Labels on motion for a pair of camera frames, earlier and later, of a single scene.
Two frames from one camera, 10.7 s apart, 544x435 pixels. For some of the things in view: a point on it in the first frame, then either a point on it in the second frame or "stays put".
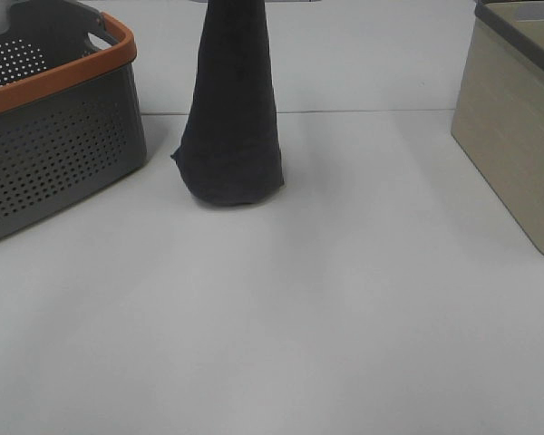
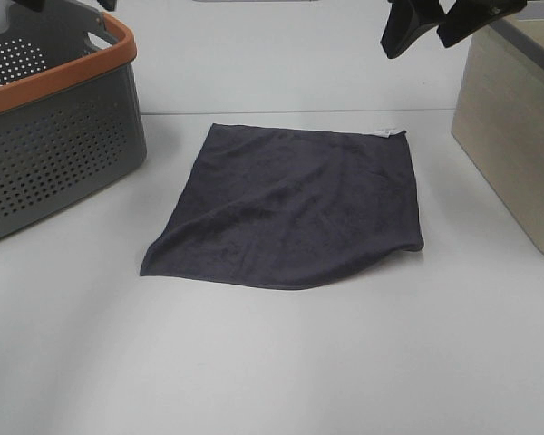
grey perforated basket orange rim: x=62 y=110 stays put
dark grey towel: x=230 y=150 to x=288 y=208
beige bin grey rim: x=508 y=111 stays put
